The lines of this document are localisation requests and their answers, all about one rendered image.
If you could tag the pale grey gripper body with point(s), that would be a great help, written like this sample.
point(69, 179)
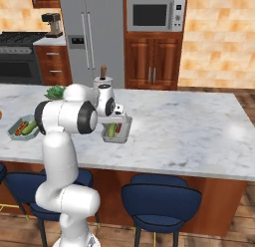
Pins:
point(114, 118)

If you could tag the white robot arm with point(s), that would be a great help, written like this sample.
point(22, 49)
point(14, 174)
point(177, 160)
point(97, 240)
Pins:
point(61, 158)

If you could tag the grey tupperware container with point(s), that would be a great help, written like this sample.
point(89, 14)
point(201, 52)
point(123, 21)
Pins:
point(116, 139)
point(13, 133)

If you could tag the green leafy vegetable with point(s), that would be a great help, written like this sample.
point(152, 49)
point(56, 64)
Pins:
point(55, 92)

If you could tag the orange food item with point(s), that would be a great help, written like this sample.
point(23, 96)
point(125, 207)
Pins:
point(0, 115)

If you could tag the red sausage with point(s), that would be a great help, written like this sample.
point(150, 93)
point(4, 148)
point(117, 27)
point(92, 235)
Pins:
point(118, 128)

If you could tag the green cucumber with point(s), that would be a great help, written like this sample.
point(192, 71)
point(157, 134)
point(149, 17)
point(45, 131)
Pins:
point(30, 127)
point(111, 129)

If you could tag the white jar with brown stick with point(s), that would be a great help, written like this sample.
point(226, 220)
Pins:
point(103, 81)

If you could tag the tall wooden cupboard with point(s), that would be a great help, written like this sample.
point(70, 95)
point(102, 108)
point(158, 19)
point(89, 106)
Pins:
point(152, 60)

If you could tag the wooden drawer cabinet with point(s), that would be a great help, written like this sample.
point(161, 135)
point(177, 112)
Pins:
point(53, 63)

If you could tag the grey steel fridge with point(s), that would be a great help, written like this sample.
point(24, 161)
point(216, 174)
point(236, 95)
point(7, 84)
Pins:
point(99, 35)

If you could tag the hot dog in bun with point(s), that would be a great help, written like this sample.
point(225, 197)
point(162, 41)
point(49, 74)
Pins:
point(21, 128)

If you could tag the blue bar stool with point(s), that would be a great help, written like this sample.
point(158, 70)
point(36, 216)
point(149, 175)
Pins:
point(161, 201)
point(21, 188)

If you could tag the silver microwave oven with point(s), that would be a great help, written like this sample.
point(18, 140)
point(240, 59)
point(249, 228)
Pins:
point(151, 14)

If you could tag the dark coffee machine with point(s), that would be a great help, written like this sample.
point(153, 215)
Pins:
point(53, 24)

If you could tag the black and steel stove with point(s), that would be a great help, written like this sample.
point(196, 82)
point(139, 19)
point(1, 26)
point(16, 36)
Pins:
point(16, 58)

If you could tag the wooden kitchen island base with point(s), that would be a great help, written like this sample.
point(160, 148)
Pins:
point(219, 204)

